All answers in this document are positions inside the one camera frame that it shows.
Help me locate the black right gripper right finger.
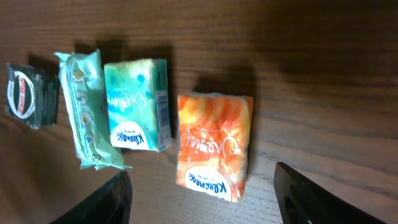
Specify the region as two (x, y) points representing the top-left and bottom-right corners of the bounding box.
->
(274, 162), (383, 224)

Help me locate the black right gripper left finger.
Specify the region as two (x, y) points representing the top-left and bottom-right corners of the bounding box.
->
(51, 170), (132, 224)

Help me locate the orange tissue pack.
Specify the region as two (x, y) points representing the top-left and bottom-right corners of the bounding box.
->
(176, 93), (253, 203)

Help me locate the green tissue pack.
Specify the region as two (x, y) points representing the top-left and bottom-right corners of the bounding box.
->
(104, 58), (172, 152)

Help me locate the light green wipes pack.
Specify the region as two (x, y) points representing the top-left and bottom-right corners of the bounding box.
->
(54, 49), (130, 170)

